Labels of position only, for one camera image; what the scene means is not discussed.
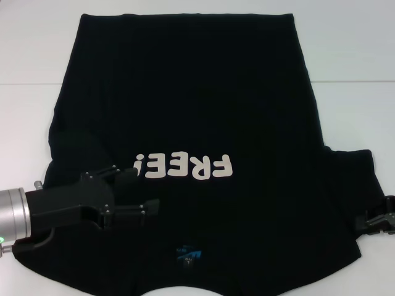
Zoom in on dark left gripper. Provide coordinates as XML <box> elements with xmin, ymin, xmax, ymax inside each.
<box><xmin>26</xmin><ymin>165</ymin><xmax>161</xmax><ymax>237</ymax></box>

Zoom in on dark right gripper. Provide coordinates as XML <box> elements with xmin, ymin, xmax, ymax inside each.
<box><xmin>354</xmin><ymin>194</ymin><xmax>395</xmax><ymax>237</ymax></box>

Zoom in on black shirt with FREE print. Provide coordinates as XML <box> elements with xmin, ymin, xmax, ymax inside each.
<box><xmin>12</xmin><ymin>12</ymin><xmax>386</xmax><ymax>296</ymax></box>

